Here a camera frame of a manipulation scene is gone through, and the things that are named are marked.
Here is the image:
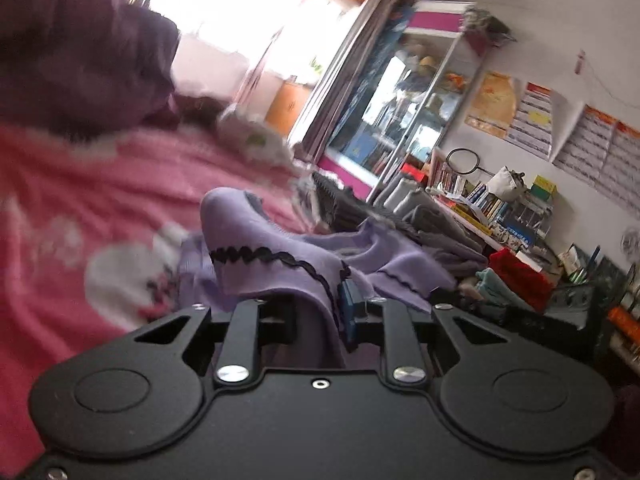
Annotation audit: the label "floral white pillow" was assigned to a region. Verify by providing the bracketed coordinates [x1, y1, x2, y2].
[215, 104, 294, 170]

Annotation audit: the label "grey striped curtain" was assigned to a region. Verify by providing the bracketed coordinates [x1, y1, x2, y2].
[288, 0, 416, 164]

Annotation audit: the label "glass display cabinet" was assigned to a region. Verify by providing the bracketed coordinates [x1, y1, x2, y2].
[318, 0, 489, 200]

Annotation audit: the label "cluttered desk with books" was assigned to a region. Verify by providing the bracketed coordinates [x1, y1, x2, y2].
[436, 169, 639, 338]

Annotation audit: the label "badminton racket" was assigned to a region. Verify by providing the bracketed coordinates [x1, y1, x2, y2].
[445, 148, 494, 177]

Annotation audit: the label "lavender purple garment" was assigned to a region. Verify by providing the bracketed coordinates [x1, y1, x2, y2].
[177, 188, 456, 368]

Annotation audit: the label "red cloth on desk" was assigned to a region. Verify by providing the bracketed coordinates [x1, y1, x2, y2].
[488, 248, 554, 313]

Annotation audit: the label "dark purple quilt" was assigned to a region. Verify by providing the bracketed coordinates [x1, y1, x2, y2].
[0, 0, 181, 143]

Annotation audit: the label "pink floral fleece blanket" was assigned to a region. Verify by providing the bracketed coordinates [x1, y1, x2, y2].
[1, 124, 304, 477]

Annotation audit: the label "wall poster charts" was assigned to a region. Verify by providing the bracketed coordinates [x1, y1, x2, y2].
[464, 72, 639, 217]

